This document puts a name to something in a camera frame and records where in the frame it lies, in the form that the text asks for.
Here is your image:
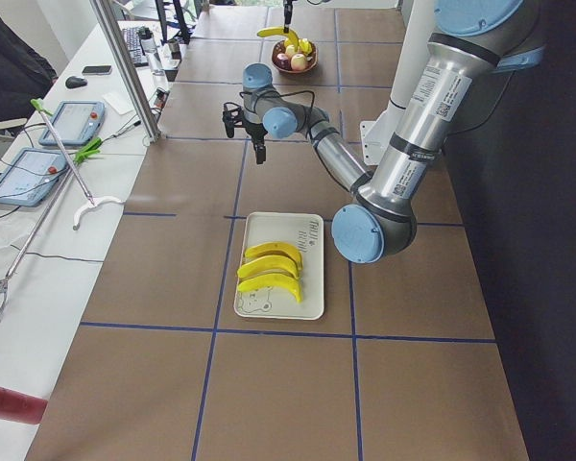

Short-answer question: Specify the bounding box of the metal cup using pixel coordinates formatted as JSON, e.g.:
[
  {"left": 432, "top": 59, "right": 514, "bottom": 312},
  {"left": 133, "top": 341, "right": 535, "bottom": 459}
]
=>
[{"left": 167, "top": 38, "right": 180, "bottom": 57}]

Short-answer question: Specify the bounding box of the teach pendant tablet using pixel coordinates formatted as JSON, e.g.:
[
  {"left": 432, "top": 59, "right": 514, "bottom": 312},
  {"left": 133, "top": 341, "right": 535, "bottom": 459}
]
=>
[
  {"left": 50, "top": 101, "right": 106, "bottom": 147},
  {"left": 0, "top": 148, "right": 68, "bottom": 206}
]

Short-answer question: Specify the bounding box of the black computer mouse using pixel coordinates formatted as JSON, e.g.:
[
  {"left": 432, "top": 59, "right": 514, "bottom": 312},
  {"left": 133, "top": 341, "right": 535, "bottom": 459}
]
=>
[{"left": 65, "top": 76, "right": 87, "bottom": 89}]

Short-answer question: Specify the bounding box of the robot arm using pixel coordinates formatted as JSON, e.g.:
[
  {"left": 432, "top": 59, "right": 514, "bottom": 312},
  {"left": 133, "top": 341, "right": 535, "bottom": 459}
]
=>
[{"left": 238, "top": 1, "right": 545, "bottom": 263}]

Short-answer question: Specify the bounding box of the metal-claw reacher grabber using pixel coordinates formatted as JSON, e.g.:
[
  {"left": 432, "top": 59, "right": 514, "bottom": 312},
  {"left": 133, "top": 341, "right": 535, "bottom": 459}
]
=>
[{"left": 0, "top": 137, "right": 103, "bottom": 323}]

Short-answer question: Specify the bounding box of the white pillar with base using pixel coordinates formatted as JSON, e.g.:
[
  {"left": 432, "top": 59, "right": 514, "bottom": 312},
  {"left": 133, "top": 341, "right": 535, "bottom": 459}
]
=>
[{"left": 359, "top": 0, "right": 436, "bottom": 165}]

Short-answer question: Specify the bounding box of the near teach pendant tablet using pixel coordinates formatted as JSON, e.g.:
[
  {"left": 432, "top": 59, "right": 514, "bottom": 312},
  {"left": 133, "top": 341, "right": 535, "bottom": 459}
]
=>
[{"left": 0, "top": 148, "right": 68, "bottom": 206}]

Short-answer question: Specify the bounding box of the white-claw reacher grabber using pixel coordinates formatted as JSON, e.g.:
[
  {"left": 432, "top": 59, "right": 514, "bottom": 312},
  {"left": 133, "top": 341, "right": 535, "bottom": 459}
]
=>
[{"left": 31, "top": 99, "right": 125, "bottom": 231}]

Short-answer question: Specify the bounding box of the cream rectangular tray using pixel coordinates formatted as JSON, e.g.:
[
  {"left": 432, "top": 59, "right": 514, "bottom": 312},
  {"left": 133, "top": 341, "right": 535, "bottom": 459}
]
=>
[{"left": 232, "top": 212, "right": 324, "bottom": 321}]

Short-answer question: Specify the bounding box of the black keyboard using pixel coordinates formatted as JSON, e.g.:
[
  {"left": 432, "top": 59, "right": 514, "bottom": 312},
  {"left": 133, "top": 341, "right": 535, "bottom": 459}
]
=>
[{"left": 121, "top": 27, "right": 148, "bottom": 67}]

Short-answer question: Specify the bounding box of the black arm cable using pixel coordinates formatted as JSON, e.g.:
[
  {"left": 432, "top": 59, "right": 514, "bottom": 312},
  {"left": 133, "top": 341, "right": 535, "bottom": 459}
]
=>
[{"left": 238, "top": 88, "right": 318, "bottom": 140}]

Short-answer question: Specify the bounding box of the aluminium frame post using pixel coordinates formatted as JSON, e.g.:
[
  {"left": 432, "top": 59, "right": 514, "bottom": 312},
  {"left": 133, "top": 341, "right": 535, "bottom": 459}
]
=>
[{"left": 90, "top": 0, "right": 161, "bottom": 143}]

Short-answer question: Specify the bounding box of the seated person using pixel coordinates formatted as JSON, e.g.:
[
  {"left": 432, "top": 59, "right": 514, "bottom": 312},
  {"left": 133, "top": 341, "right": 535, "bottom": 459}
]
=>
[{"left": 0, "top": 17, "right": 58, "bottom": 122}]

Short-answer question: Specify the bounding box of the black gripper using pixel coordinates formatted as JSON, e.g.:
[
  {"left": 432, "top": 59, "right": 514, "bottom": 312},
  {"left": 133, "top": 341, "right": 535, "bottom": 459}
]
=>
[
  {"left": 283, "top": 0, "right": 293, "bottom": 33},
  {"left": 243, "top": 120, "right": 267, "bottom": 165}
]

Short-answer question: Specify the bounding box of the red cylinder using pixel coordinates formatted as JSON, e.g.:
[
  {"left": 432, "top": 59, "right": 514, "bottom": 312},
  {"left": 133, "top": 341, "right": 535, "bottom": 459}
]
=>
[{"left": 0, "top": 387, "right": 48, "bottom": 425}]

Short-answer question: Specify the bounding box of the yellow banana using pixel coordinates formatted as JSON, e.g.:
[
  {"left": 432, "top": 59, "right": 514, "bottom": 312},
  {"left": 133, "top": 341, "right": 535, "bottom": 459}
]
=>
[
  {"left": 237, "top": 255, "right": 300, "bottom": 279},
  {"left": 244, "top": 241, "right": 303, "bottom": 269},
  {"left": 256, "top": 26, "right": 300, "bottom": 48},
  {"left": 237, "top": 273, "right": 302, "bottom": 303}
]

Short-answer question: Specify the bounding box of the pink apple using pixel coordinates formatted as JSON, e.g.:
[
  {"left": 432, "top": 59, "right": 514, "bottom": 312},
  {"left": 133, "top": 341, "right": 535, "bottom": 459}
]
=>
[{"left": 291, "top": 53, "right": 308, "bottom": 72}]

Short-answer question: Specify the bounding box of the dark red plum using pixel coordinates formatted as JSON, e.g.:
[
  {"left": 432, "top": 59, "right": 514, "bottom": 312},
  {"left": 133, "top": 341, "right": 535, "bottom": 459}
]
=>
[{"left": 276, "top": 53, "right": 292, "bottom": 70}]

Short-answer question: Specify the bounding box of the yellow starfruit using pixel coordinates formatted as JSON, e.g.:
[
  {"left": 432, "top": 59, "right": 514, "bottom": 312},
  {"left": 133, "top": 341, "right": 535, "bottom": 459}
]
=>
[{"left": 299, "top": 38, "right": 313, "bottom": 56}]

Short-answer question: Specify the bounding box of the far teach pendant tablet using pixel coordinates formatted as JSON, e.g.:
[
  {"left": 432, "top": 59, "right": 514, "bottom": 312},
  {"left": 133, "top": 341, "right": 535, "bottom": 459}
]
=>
[{"left": 50, "top": 101, "right": 106, "bottom": 147}]

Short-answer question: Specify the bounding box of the black smartphone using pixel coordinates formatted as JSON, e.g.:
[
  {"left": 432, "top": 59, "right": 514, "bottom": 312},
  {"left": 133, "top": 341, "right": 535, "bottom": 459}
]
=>
[{"left": 82, "top": 65, "right": 112, "bottom": 76}]

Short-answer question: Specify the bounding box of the brown wicker basket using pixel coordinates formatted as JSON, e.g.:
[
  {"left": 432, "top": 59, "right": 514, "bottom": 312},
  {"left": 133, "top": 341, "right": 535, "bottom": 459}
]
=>
[{"left": 271, "top": 38, "right": 318, "bottom": 75}]

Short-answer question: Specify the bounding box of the clear water bottle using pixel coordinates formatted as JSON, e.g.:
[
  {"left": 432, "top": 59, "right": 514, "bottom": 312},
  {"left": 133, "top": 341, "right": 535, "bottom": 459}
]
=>
[{"left": 137, "top": 26, "right": 166, "bottom": 77}]

